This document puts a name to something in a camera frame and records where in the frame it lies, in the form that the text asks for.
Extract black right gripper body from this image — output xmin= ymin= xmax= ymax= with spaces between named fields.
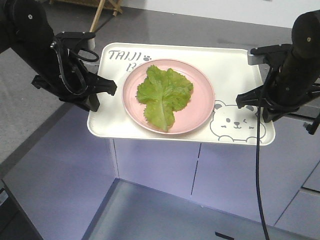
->
xmin=262 ymin=84 xmax=320 ymax=122

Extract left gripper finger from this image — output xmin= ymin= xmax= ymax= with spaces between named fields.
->
xmin=94 ymin=76 xmax=117 ymax=96

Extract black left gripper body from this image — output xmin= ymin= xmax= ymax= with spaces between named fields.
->
xmin=31 ymin=67 xmax=100 ymax=112

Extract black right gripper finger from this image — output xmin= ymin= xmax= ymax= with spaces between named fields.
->
xmin=235 ymin=86 xmax=264 ymax=109
xmin=262 ymin=107 xmax=275 ymax=123

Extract pink round plate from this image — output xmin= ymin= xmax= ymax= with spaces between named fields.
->
xmin=122 ymin=59 xmax=215 ymax=135

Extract green lettuce leaf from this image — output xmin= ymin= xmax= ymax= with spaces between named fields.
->
xmin=136 ymin=65 xmax=194 ymax=132

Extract white bear-print serving tray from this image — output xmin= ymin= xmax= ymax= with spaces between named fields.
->
xmin=87 ymin=43 xmax=276 ymax=146

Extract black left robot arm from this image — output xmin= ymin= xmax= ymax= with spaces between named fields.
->
xmin=0 ymin=0 xmax=117 ymax=112

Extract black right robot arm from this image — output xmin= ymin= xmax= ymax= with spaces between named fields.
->
xmin=262 ymin=10 xmax=320 ymax=123

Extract wooden dish rack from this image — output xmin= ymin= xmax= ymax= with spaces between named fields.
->
xmin=48 ymin=0 xmax=125 ymax=33

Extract grey lower cabinet doors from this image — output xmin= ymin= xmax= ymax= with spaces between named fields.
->
xmin=0 ymin=104 xmax=320 ymax=240

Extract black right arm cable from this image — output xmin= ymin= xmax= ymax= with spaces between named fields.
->
xmin=254 ymin=64 xmax=272 ymax=240

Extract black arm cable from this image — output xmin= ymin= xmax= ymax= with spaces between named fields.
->
xmin=254 ymin=64 xmax=272 ymax=240
xmin=49 ymin=42 xmax=100 ymax=96

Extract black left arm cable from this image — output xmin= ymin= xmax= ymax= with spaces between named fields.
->
xmin=49 ymin=42 xmax=100 ymax=96

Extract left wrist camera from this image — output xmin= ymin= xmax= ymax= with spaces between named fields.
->
xmin=55 ymin=31 xmax=96 ymax=53

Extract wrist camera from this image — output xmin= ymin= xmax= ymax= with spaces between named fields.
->
xmin=55 ymin=31 xmax=96 ymax=53
xmin=247 ymin=43 xmax=292 ymax=66

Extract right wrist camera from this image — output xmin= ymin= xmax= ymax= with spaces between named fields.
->
xmin=247 ymin=43 xmax=292 ymax=66

